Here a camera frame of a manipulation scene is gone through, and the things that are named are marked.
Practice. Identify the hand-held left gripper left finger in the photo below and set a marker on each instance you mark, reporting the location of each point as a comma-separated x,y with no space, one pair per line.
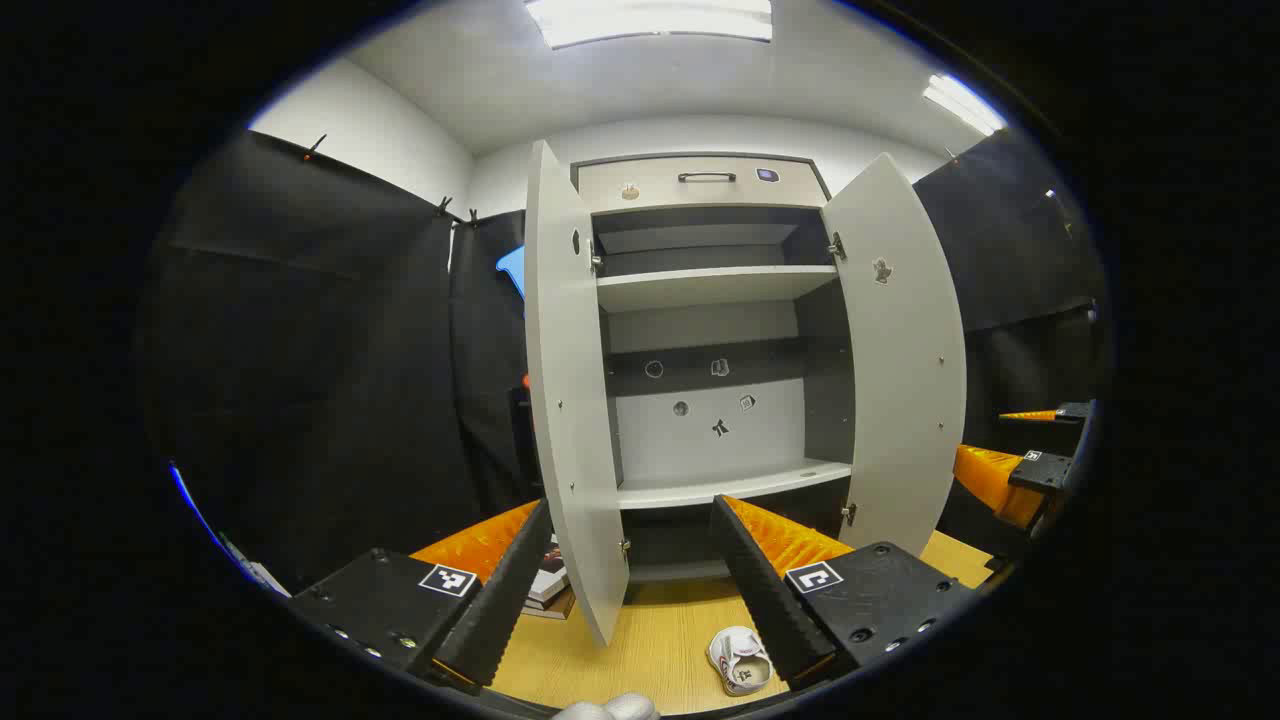
500,600

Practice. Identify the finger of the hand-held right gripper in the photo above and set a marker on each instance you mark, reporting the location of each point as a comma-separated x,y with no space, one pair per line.
1030,414
990,480

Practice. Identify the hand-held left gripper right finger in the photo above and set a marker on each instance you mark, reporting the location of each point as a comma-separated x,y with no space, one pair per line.
765,600

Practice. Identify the white canvas shoe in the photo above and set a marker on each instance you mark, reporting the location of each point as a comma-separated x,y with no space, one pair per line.
740,665

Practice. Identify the light grey cabinet door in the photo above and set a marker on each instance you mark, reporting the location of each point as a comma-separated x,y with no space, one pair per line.
900,380
565,400

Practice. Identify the grey shoe cabinet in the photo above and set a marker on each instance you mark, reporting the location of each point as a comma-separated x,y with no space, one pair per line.
700,285

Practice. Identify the grey cabinet drawer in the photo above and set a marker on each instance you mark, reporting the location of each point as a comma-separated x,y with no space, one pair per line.
650,185

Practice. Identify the brown book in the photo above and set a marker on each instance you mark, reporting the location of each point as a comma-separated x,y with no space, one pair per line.
552,606

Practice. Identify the white book portrait cover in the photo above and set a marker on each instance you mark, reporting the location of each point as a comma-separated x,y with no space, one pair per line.
556,575

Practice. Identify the black backdrop cloth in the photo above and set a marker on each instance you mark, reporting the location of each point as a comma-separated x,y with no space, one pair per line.
330,350

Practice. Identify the narrow ceiling light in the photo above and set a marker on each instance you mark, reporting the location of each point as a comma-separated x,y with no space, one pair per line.
962,103

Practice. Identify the large ceiling light panel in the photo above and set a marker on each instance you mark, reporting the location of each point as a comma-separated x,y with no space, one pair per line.
650,20

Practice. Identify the orange panel black frame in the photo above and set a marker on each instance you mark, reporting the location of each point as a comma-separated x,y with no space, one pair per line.
525,381

